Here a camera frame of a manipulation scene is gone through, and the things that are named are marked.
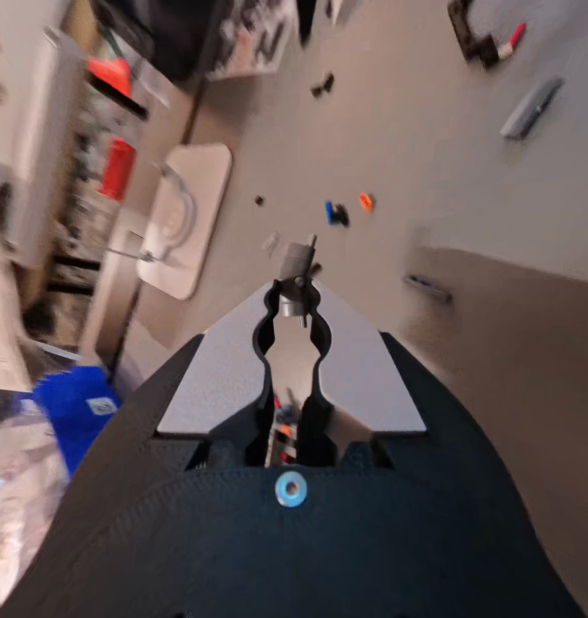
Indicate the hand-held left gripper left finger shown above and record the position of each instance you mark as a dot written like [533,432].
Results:
[211,386]

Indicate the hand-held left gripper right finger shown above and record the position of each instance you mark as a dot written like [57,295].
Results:
[371,386]

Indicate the dark grey lego connector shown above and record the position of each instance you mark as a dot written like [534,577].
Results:
[296,260]

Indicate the partly built lego model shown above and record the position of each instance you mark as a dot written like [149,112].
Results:
[284,434]

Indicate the dark grey curved lego panel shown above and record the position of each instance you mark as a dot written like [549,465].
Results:
[429,288]
[530,110]

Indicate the orange lego connector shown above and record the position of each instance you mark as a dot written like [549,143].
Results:
[366,202]

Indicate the black double lego connector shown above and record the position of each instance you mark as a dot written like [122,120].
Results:
[323,85]

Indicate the lego sticker sheet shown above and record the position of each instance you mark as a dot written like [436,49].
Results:
[255,38]

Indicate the red lego pin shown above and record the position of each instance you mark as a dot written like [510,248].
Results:
[512,41]

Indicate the blue bin with white tag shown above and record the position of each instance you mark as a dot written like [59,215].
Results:
[76,410]

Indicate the black connector with blue pin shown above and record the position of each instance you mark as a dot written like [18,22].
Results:
[336,215]

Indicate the white book stand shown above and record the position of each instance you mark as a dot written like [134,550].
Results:
[197,193]

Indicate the clear plastic parts bags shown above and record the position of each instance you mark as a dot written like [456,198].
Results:
[18,483]

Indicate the red plastic object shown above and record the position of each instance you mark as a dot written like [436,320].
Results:
[117,169]

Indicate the red orange object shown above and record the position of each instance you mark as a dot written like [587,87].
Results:
[110,75]

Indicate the black lego frame beam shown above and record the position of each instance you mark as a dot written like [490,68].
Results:
[472,38]

